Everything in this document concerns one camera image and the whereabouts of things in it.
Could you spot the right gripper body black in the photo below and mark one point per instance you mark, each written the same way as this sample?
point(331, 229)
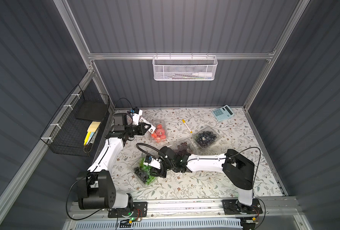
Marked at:
point(157, 168)

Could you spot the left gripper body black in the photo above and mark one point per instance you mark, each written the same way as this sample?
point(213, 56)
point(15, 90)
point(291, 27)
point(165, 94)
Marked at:
point(140, 128)

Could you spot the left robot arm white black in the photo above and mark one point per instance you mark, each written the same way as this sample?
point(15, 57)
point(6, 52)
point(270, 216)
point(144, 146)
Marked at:
point(96, 189)

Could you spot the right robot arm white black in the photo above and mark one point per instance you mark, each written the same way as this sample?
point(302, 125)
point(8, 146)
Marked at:
point(236, 167)

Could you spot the clear box red green grapes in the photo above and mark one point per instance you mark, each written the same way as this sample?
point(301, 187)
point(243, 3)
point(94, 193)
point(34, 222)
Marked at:
point(183, 146)

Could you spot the clear box red peaches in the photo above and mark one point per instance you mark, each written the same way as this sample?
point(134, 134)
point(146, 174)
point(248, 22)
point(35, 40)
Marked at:
point(159, 135)

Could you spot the yellow sticky notes pad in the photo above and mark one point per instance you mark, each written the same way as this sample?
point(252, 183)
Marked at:
point(94, 126)

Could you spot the black notebook in basket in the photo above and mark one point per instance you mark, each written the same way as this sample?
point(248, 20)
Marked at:
point(92, 111)

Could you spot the clear box green black grapes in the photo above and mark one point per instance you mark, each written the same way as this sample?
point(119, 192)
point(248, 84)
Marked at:
point(142, 173)

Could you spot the clear box blueberries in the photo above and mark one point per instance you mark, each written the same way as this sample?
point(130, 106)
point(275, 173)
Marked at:
point(205, 137)

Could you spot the yellow capped white marker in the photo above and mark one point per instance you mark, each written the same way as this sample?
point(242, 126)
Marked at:
point(189, 129)

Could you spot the light blue calculator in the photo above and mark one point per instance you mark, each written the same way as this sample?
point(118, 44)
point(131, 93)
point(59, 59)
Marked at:
point(223, 113)

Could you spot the white marker in basket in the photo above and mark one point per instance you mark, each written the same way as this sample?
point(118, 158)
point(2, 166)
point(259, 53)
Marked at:
point(201, 75)

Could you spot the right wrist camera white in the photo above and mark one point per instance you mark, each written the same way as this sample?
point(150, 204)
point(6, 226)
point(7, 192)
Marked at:
point(153, 162)

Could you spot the black wire wall basket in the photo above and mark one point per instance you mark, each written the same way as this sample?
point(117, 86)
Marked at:
point(65, 134)

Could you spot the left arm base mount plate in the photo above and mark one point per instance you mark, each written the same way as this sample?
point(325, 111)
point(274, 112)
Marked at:
point(127, 209)

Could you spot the aluminium front rail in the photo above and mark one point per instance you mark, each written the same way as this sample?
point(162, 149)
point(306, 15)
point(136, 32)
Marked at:
point(212, 207)

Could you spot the white wire mesh basket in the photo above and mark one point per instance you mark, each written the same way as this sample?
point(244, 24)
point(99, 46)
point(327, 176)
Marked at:
point(177, 68)

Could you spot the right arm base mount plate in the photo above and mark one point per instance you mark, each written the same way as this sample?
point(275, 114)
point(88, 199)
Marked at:
point(242, 207)

